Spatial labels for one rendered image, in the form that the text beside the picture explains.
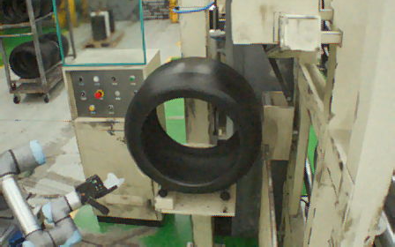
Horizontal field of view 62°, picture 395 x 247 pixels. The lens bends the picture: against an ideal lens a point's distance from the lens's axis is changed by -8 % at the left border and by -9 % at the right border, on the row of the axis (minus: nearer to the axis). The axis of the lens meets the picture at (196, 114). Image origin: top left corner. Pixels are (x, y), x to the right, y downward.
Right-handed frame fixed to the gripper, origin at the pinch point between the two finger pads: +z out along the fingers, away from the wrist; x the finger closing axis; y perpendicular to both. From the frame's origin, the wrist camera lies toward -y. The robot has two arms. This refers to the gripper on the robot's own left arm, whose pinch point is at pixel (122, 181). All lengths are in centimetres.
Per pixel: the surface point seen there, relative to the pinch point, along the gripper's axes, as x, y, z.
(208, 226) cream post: 36, -62, 43
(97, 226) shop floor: 123, -62, -10
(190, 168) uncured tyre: 8.2, -12.7, 34.2
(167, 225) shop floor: 97, -79, 36
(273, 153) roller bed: -9, -21, 72
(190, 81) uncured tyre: -28, 31, 32
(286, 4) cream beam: -74, 46, 45
